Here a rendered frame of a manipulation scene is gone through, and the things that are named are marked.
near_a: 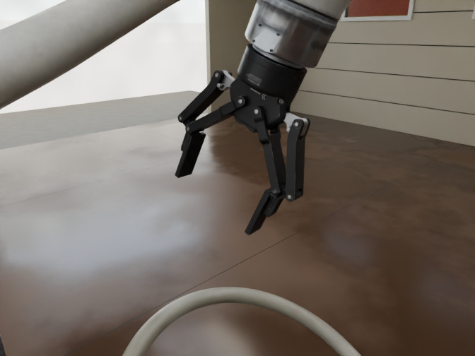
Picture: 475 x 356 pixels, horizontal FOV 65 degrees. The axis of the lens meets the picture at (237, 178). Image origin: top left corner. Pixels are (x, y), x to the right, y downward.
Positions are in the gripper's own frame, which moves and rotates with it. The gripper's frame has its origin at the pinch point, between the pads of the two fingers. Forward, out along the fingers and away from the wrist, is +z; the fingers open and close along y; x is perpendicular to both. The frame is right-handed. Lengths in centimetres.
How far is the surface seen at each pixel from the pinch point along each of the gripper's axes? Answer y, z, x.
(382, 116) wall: -114, 109, 696
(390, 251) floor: 28, 123, 271
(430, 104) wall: -53, 50, 675
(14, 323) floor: -125, 208, 50
